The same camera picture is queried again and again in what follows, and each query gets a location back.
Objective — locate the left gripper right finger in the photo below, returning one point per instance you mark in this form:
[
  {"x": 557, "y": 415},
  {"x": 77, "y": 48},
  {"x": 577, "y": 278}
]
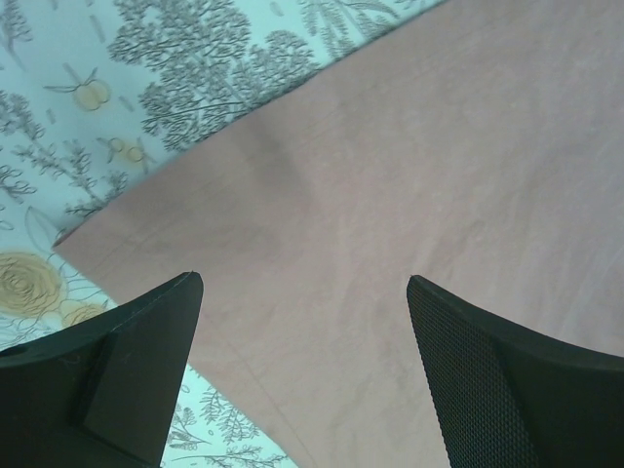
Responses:
[{"x": 507, "y": 396}]

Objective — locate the floral table mat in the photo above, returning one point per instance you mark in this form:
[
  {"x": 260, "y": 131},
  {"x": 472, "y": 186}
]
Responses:
[{"x": 191, "y": 121}]

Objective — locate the pink t shirt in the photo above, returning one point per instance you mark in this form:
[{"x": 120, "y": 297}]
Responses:
[{"x": 479, "y": 146}]

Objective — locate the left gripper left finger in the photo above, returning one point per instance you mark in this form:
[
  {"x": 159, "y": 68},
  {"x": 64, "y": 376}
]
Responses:
[{"x": 101, "y": 393}]

